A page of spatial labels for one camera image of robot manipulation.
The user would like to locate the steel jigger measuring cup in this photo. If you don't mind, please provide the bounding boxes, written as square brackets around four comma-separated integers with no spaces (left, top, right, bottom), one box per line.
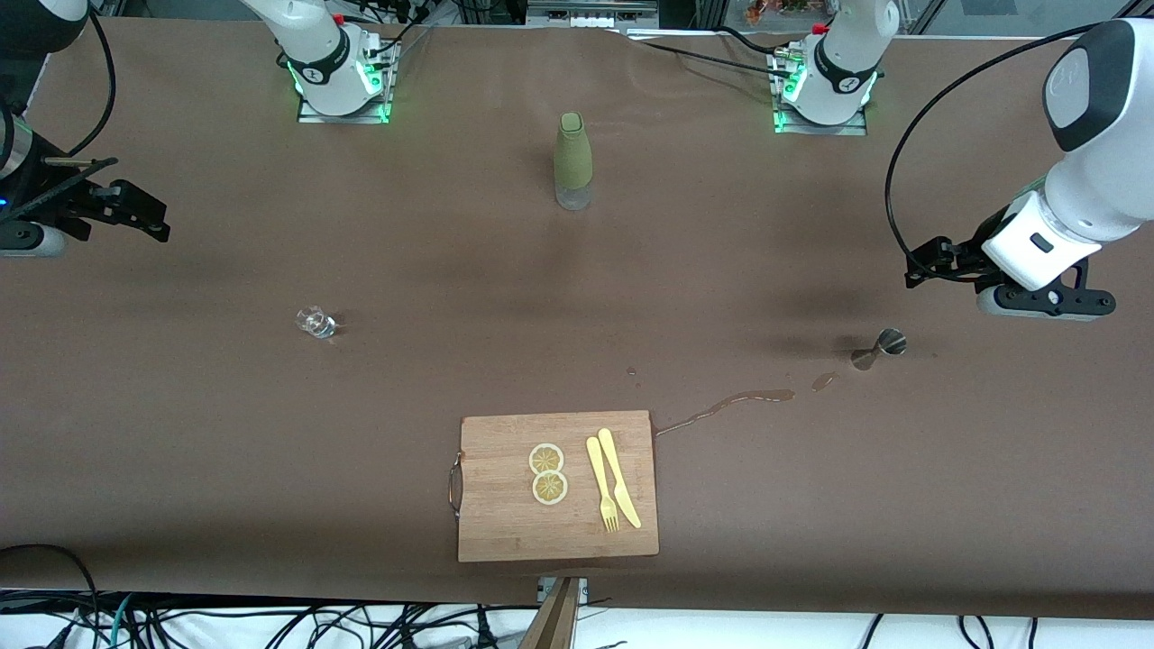
[851,328,908,371]

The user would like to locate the spilled liquid streak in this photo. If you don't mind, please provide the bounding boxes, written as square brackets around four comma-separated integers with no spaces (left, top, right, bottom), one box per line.
[655,388,796,439]

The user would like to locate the brown table cover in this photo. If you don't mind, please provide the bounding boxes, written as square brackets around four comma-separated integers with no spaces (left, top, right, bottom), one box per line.
[0,16,1154,623]

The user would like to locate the orange clutter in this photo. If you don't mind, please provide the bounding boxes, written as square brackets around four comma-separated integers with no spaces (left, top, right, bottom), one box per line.
[746,0,835,23]

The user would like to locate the olive sleeved glass bottle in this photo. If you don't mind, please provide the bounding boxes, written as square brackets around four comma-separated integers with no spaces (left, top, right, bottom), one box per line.
[554,112,594,212]

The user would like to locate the yellow plastic knife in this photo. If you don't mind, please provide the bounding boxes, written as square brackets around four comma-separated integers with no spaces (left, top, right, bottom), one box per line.
[598,428,643,529]

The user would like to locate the yellow plastic fork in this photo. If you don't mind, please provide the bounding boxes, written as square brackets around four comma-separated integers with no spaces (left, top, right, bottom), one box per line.
[586,436,621,533]

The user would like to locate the wooden cutting board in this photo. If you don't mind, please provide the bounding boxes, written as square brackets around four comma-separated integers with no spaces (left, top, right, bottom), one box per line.
[449,410,660,563]

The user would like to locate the wooden beam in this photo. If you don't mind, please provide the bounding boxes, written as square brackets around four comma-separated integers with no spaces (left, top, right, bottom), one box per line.
[521,577,582,649]

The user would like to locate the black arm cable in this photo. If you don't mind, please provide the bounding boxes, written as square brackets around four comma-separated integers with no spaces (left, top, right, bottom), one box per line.
[885,23,1110,276]
[68,9,117,160]

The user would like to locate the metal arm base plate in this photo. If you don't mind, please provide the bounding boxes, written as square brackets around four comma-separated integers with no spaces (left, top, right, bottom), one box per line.
[771,50,871,136]
[298,36,402,125]

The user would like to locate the black looped cable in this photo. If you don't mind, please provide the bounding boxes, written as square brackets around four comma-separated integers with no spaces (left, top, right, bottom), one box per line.
[0,544,102,632]

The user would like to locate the teal cable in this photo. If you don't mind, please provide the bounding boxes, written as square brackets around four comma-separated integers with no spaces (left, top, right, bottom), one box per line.
[106,593,136,649]

